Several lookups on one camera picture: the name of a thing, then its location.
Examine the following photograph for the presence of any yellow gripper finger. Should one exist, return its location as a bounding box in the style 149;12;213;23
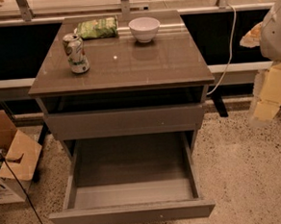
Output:
251;63;281;122
240;23;262;48

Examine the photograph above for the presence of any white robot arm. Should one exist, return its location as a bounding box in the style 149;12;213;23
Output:
240;0;281;126

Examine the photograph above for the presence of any grey drawer cabinet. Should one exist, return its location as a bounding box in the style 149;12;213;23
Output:
23;7;225;224

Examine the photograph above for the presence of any closed grey top drawer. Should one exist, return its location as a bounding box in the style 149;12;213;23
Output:
44;105;204;140

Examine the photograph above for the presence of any open grey middle drawer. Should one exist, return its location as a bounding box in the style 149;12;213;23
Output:
49;132;215;224

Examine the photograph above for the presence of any white ceramic bowl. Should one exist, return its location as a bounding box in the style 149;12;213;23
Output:
129;17;161;43

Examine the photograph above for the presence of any green chip bag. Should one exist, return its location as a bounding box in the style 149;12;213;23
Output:
74;16;117;39

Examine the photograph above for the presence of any open cardboard box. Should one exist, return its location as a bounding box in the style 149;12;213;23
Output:
0;110;41;204

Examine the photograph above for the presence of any white cable by window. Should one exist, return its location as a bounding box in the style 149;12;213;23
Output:
199;3;243;97

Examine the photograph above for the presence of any black cable on floor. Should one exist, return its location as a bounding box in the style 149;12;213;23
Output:
0;133;53;224

